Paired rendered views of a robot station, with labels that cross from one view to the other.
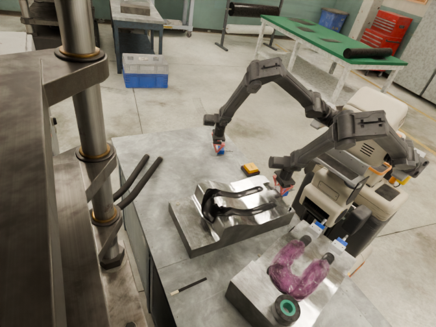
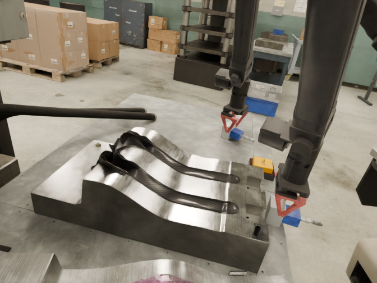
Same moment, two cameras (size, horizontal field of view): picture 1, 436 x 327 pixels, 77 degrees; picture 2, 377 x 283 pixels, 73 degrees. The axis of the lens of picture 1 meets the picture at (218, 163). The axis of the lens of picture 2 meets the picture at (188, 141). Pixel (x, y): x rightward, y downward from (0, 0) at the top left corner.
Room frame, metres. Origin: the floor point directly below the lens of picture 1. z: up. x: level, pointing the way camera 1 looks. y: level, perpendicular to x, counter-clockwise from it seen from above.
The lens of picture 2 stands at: (0.51, -0.48, 1.26)
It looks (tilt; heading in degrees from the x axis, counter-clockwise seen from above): 28 degrees down; 42
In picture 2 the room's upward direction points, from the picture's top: 8 degrees clockwise
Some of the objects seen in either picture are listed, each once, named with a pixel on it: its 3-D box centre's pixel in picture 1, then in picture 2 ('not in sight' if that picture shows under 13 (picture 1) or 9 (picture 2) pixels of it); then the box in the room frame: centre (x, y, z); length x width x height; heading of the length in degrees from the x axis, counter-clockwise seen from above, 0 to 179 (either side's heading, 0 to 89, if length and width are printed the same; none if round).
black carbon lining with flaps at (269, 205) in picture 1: (239, 200); (167, 168); (0.84, -0.12, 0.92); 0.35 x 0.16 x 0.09; 124
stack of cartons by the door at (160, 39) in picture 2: not in sight; (164, 35); (5.20, 5.16, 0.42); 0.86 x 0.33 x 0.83; 115
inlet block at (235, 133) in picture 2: (222, 150); (238, 135); (1.32, -0.01, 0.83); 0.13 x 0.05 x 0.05; 103
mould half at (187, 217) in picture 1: (232, 207); (160, 181); (0.84, -0.10, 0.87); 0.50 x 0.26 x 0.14; 124
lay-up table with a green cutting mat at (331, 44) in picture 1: (314, 59); not in sight; (5.00, -1.28, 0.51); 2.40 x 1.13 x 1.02; 29
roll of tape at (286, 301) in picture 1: (286, 309); not in sight; (0.41, -0.29, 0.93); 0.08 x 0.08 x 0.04
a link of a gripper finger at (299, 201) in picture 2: (283, 186); (286, 197); (1.04, -0.34, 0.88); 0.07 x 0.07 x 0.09; 29
